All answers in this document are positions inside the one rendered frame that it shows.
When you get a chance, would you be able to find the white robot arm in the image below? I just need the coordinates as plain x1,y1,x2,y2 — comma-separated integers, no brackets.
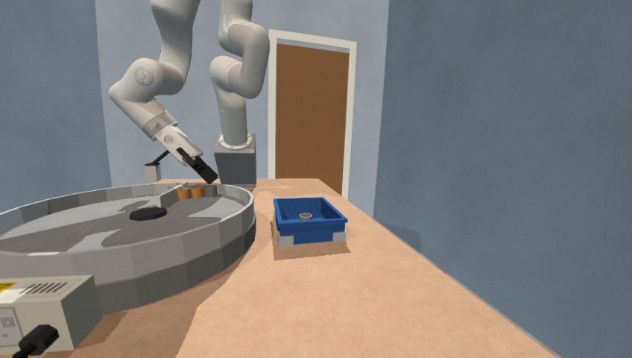
108,0,270,183

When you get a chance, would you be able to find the blue crate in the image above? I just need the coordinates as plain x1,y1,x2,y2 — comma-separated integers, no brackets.
274,197,348,247

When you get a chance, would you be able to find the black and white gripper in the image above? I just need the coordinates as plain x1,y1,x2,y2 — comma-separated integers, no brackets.
151,122,218,184

